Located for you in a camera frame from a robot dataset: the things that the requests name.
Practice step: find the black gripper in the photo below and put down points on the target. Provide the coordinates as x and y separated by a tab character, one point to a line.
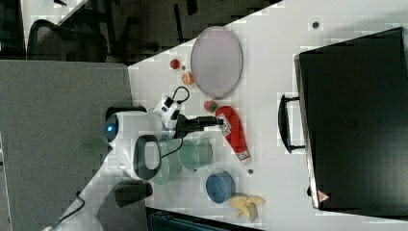
185	126

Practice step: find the red ketchup bottle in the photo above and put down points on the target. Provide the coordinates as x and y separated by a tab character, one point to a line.
232	130

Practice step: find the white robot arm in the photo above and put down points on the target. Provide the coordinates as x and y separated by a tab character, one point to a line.
135	138

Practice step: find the toy strawberry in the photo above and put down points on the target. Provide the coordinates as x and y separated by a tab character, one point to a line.
210	106

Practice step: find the green cup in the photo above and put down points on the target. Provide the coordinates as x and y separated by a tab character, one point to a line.
195	154

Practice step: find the toy orange slice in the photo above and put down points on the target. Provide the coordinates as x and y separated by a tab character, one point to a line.
188	79

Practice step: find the round grey plate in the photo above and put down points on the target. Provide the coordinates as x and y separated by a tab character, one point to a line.
216	61

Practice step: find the small red toy fruit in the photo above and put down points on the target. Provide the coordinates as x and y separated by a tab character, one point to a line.
174	64

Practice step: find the blue bowl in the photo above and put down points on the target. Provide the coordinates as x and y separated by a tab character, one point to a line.
220	187

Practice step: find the peeled toy banana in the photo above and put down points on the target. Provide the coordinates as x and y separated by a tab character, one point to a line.
247	205

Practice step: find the black toaster oven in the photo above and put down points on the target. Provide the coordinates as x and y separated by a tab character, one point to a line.
352	98

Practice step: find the black office chair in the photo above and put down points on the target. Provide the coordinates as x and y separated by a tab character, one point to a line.
50	42

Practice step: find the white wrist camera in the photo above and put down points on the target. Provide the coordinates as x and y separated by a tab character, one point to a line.
169	110

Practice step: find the black cylinder post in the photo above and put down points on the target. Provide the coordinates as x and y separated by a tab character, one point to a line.
129	192

